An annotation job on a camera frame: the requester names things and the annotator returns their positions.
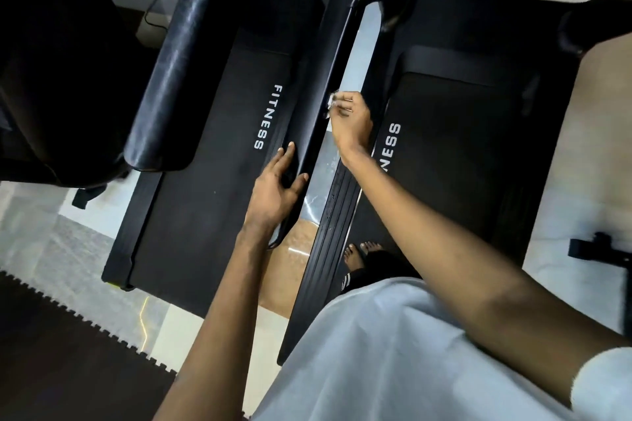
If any person's right hand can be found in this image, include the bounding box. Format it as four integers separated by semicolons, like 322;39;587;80
328;91;375;165

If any person's left hand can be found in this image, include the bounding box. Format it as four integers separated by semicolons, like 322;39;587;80
240;141;309;244

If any black treadmill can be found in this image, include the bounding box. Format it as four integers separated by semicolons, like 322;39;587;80
0;0;381;318
276;0;632;366

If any black spin bike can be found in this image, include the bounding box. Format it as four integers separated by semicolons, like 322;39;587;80
567;231;632;338

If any person's left forearm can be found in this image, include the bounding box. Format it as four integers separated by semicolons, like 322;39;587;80
153;228;273;421

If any person's right forearm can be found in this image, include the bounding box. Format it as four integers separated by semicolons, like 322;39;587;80
346;154;628;407

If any black interlocking foam mat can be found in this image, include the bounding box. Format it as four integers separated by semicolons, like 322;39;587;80
0;270;248;421

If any black power cable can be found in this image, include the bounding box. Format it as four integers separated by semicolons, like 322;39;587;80
143;0;169;30

